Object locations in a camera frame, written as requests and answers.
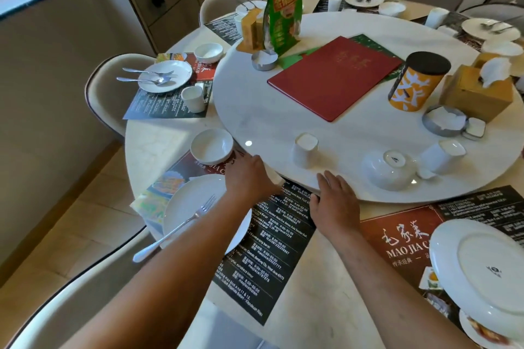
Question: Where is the green snack bag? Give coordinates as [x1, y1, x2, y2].
[264, 0, 303, 56]

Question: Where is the white bowl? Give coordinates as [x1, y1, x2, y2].
[362, 149, 419, 192]
[190, 129, 234, 166]
[193, 42, 224, 63]
[378, 1, 407, 17]
[481, 40, 524, 58]

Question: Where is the green menu booklet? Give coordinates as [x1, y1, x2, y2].
[279, 34, 406, 83]

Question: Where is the beige chair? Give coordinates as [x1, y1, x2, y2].
[199, 0, 263, 27]
[84, 53, 158, 139]
[4, 225, 164, 349]
[458, 0, 524, 31]

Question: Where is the empty metal ashtray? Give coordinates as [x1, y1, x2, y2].
[251, 50, 279, 71]

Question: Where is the brown wooden tissue box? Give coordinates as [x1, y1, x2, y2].
[439, 53, 514, 123]

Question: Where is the person's right hand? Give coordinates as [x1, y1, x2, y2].
[309, 170, 362, 241]

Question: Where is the dark printed placemat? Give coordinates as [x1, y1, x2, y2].
[130, 149, 317, 327]
[359, 185, 524, 349]
[410, 10, 488, 53]
[312, 0, 349, 14]
[123, 53, 216, 120]
[203, 13, 245, 45]

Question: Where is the silver fork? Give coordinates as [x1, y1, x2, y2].
[132, 194, 217, 263]
[480, 20, 515, 33]
[122, 67, 178, 78]

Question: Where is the orange wooden napkin holder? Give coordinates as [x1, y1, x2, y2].
[237, 8, 266, 53]

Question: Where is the red menu folder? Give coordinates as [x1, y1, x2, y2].
[267, 36, 404, 123]

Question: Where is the orange canister with black lid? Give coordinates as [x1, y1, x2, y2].
[388, 51, 452, 112]

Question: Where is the white marble turntable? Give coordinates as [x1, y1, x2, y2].
[212, 11, 524, 204]

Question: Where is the small white toothpick box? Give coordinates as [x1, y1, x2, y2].
[462, 117, 487, 142]

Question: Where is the person's left hand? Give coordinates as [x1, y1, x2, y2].
[224, 154, 284, 209]

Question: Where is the metal ashtray with tissue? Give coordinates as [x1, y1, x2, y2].
[422, 105, 469, 138]

